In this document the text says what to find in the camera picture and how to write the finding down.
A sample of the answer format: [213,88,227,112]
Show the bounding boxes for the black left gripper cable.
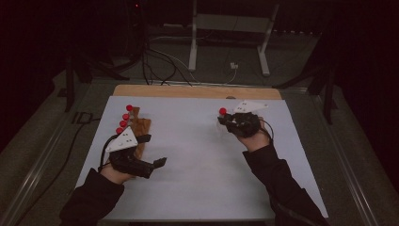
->
[97,135,119,173]

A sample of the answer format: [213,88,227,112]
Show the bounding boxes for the black floor cable bundle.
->
[140,46,193,88]

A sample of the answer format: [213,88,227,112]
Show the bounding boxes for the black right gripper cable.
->
[258,118,275,142]

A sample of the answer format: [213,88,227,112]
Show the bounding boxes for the wooden test tube rack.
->
[117,106,152,159]

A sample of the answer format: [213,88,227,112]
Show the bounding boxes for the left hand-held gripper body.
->
[105,126,155,180]

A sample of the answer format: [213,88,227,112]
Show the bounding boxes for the person's right hand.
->
[234,117,272,153]

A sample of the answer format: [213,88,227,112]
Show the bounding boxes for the long black floor cable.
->
[17,117,102,222]

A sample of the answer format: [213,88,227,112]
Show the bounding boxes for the white metal stand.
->
[187,0,280,77]

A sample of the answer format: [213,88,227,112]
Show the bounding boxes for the wooden table board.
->
[112,84,282,101]

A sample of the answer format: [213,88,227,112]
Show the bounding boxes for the white floor cable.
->
[150,46,201,84]

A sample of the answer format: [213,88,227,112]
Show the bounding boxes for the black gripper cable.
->
[258,118,275,142]
[97,135,119,173]

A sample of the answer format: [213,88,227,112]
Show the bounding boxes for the white table cover sheet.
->
[64,95,328,222]

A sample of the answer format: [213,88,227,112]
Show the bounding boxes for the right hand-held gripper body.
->
[225,99,270,138]

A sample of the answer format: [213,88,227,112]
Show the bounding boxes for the black tripod stand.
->
[57,56,131,113]
[272,64,338,125]

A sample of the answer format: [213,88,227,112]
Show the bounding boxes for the person's left hand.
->
[99,164,135,186]

